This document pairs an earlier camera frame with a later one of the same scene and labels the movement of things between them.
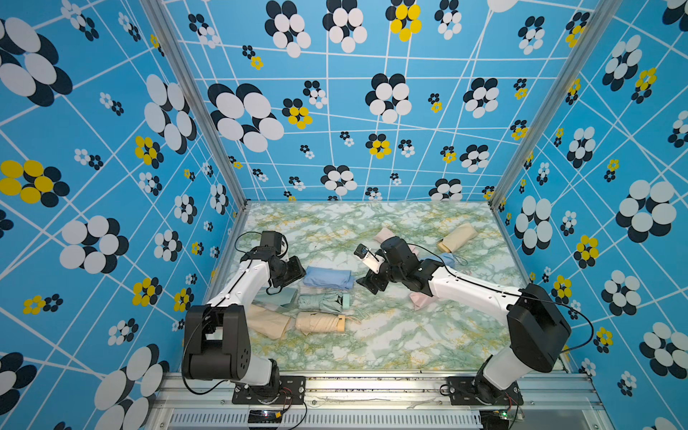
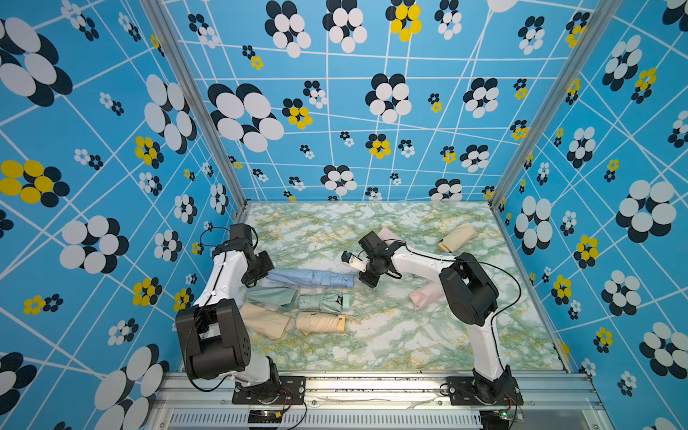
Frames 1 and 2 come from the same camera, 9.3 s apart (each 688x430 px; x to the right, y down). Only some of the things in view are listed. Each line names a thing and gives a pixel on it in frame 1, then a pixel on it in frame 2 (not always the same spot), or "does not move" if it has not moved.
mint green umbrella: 329,302 does not move
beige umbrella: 312,322 does not move
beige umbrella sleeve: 268,322 does not move
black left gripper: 298,271 to 266,266
